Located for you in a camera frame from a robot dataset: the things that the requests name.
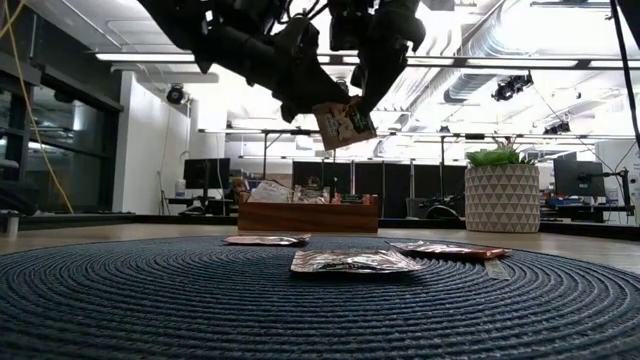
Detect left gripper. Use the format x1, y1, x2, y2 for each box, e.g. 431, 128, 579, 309
214, 19, 351, 124

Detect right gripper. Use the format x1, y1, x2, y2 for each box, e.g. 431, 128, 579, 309
351, 0, 427, 114

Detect brown vanilla cinnamon tea packet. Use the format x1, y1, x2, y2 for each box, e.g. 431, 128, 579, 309
292, 183, 332, 205
289, 248, 425, 275
312, 97, 378, 152

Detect white Tazo tea packet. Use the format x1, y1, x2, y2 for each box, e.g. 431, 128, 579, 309
248, 179, 294, 204

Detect black office partition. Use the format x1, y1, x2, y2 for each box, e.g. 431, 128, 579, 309
292, 160, 466, 219

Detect person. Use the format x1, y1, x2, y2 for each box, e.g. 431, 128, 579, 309
228, 177, 250, 202

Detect wooden three-compartment tray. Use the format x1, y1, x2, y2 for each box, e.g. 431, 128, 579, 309
238, 193, 383, 234

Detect black ceiling spotlight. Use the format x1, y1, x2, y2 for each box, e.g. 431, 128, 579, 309
491, 71, 535, 103
543, 119, 572, 136

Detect black computer monitor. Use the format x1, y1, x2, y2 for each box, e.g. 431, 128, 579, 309
183, 157, 232, 191
552, 159, 607, 198

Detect green succulent plant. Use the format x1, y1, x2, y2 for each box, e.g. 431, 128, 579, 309
465, 135, 537, 169

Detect white triangle-patterned plant pot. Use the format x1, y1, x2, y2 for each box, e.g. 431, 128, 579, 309
464, 163, 541, 234

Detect white placemat label strip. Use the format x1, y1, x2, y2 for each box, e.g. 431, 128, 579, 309
483, 257, 512, 282

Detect round dark blue woven placemat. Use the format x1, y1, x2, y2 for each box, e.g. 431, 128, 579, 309
0, 234, 640, 360

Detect yellow cable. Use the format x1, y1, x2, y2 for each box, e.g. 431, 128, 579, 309
0, 0, 75, 215

